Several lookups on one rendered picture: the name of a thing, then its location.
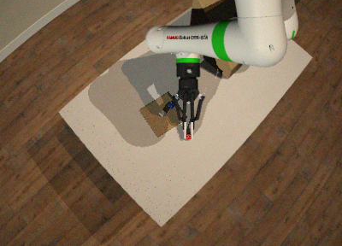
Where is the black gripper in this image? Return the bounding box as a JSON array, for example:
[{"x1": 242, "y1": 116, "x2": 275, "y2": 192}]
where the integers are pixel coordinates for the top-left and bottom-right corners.
[{"x1": 172, "y1": 78, "x2": 205, "y2": 138}]

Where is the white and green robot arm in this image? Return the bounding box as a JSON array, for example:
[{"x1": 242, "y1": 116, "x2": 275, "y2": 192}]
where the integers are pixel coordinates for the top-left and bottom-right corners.
[{"x1": 145, "y1": 0, "x2": 298, "y2": 79}]

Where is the brown textured mat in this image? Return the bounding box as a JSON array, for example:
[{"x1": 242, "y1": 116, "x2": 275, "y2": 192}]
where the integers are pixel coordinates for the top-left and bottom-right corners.
[{"x1": 139, "y1": 93, "x2": 182, "y2": 137}]

